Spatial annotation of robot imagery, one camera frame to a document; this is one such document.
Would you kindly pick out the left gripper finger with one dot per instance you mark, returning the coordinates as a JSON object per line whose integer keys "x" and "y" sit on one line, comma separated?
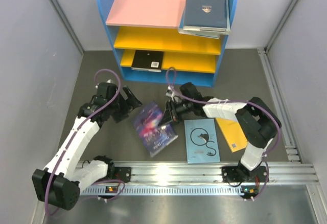
{"x": 131, "y": 100}
{"x": 121, "y": 114}

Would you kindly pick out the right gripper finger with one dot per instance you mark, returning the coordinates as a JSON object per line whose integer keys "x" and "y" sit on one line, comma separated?
{"x": 169, "y": 107}
{"x": 166, "y": 119}

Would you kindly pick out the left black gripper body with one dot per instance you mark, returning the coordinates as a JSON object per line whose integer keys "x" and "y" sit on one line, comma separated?
{"x": 120, "y": 104}

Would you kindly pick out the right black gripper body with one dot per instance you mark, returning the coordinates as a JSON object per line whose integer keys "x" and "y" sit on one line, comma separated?
{"x": 183, "y": 108}

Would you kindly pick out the purple Robinson Crusoe book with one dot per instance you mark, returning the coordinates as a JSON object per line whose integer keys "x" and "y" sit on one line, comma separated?
{"x": 154, "y": 137}

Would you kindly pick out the black book with barcode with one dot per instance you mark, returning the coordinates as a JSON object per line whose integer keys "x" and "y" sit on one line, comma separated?
{"x": 147, "y": 60}

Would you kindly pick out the light blue book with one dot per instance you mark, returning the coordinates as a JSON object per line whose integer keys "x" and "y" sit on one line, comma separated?
{"x": 201, "y": 141}

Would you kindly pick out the navy blue book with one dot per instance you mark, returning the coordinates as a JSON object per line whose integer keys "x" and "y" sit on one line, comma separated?
{"x": 205, "y": 9}

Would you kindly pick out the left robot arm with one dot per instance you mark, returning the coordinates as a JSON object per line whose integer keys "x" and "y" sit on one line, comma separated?
{"x": 60, "y": 183}

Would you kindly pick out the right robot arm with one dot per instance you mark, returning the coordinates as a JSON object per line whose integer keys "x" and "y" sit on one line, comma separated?
{"x": 257, "y": 122}

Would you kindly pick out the yellow book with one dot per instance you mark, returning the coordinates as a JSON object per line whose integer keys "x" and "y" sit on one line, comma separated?
{"x": 233, "y": 134}

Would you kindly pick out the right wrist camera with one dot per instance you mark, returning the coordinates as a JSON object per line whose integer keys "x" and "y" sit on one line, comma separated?
{"x": 170, "y": 92}

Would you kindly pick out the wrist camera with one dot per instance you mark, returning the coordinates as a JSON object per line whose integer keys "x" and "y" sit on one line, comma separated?
{"x": 170, "y": 92}
{"x": 105, "y": 85}

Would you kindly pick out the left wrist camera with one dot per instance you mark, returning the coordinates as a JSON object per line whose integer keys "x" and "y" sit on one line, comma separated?
{"x": 105, "y": 85}

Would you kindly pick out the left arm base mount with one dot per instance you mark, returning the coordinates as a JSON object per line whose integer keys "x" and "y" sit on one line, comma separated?
{"x": 119, "y": 173}

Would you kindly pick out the aluminium mounting rail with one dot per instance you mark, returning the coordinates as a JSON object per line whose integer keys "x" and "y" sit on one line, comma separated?
{"x": 181, "y": 179}

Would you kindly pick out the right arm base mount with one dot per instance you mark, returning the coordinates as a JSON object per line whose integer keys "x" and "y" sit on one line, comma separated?
{"x": 235, "y": 174}

